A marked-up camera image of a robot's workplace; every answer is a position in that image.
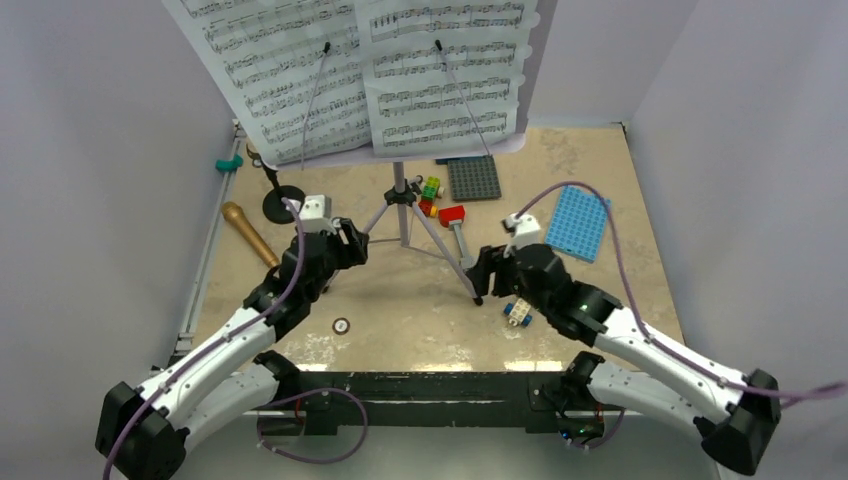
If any black microphone stand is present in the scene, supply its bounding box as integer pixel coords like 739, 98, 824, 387
245, 139, 306, 225

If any lavender tripod music stand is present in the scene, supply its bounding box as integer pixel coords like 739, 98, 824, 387
162, 0, 559, 307

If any gold microphone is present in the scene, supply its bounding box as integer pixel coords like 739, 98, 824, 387
220, 201, 280, 268

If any sheet music page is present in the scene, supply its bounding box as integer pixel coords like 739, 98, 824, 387
354, 1, 540, 158
163, 0, 371, 167

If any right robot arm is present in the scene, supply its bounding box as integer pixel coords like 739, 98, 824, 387
466, 244, 781, 476

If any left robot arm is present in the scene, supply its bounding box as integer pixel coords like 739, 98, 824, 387
95, 216, 369, 479

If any white blue lego car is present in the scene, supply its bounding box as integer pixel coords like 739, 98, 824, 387
503, 298, 532, 327

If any light blue lego baseplate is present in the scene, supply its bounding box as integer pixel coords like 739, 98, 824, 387
544, 186, 608, 263

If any red and grey lego hammer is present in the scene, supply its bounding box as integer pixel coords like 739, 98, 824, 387
437, 205, 475, 270

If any dark grey lego baseplate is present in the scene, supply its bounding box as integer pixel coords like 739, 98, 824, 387
447, 155, 502, 202

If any red yellow lego piece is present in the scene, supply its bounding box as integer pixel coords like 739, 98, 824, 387
418, 198, 439, 218

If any green yellow lego brick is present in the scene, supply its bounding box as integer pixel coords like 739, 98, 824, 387
421, 176, 444, 201

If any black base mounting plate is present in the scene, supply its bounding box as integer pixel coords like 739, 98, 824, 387
235, 370, 627, 439

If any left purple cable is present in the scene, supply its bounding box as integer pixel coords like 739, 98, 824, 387
102, 197, 307, 480

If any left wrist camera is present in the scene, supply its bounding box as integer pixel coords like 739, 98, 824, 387
299, 194, 337, 235

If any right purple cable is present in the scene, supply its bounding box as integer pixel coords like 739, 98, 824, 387
515, 181, 848, 402

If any aluminium frame rail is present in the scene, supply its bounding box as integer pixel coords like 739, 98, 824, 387
173, 119, 254, 356

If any teal clamp on rail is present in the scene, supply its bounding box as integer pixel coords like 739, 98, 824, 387
215, 154, 244, 173

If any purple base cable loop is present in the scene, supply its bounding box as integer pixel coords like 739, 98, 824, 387
256, 387, 369, 465

